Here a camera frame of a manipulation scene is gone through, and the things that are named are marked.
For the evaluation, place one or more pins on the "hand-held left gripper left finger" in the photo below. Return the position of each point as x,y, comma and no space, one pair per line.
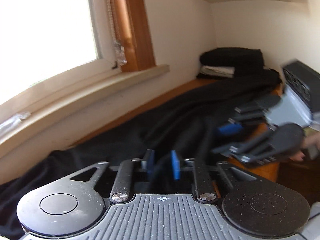
150,165

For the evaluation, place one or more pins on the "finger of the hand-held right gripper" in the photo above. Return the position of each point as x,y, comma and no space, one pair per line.
250,147
231,128

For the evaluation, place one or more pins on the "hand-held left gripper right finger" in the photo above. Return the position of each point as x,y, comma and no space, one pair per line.
175,165

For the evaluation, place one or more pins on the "black fleece sweatshirt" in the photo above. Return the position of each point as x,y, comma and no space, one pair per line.
175,120

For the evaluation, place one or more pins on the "person's right hand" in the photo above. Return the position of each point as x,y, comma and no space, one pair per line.
310,142

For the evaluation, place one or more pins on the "grey white garment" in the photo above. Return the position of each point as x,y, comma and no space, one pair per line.
217,70

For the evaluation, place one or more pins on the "window sill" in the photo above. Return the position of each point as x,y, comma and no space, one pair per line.
75,97

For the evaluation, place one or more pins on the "wooden window trim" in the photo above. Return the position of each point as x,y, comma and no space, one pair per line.
140,30

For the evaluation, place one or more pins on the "clear plastic bag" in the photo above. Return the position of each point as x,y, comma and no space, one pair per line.
12,123

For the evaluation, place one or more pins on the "window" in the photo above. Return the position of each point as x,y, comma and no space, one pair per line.
50,30

